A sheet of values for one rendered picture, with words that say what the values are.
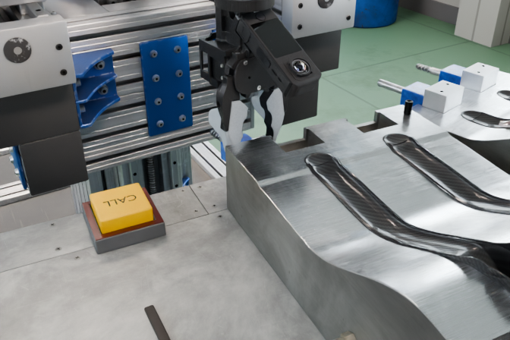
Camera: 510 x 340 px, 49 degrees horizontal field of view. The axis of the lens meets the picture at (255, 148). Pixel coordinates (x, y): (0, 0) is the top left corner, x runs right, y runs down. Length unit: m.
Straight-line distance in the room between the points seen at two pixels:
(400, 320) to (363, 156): 0.27
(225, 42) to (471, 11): 3.35
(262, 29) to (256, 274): 0.27
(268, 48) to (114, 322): 0.33
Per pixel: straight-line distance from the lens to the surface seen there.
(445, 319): 0.40
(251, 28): 0.65
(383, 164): 0.64
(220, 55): 0.68
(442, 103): 0.85
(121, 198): 0.67
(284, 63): 0.62
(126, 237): 0.65
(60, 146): 0.89
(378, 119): 0.76
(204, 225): 0.68
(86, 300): 0.61
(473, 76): 0.94
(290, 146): 0.69
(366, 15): 4.04
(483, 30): 3.94
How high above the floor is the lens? 1.21
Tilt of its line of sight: 30 degrees down
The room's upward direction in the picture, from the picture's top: straight up
